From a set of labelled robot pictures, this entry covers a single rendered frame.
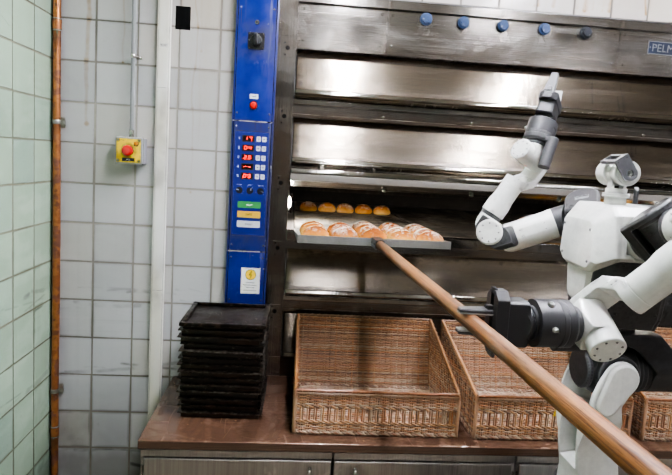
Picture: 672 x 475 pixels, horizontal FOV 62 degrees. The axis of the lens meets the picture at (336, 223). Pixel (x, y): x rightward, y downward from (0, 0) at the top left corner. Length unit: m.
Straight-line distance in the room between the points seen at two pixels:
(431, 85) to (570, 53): 0.59
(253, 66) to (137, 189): 0.65
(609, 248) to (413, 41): 1.23
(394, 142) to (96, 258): 1.26
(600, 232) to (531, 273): 1.06
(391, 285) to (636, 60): 1.36
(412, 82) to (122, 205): 1.23
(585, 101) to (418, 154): 0.71
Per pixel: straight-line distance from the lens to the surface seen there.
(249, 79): 2.21
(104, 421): 2.57
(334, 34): 2.29
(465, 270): 2.39
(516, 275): 2.46
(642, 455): 0.65
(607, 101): 2.56
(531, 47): 2.47
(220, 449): 1.91
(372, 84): 2.25
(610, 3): 2.63
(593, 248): 1.47
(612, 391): 1.59
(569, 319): 1.09
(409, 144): 2.28
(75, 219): 2.38
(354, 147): 2.23
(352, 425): 1.94
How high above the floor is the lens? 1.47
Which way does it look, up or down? 6 degrees down
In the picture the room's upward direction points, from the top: 4 degrees clockwise
